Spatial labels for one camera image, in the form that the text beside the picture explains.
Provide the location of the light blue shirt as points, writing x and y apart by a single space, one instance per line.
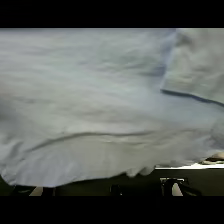
100 100

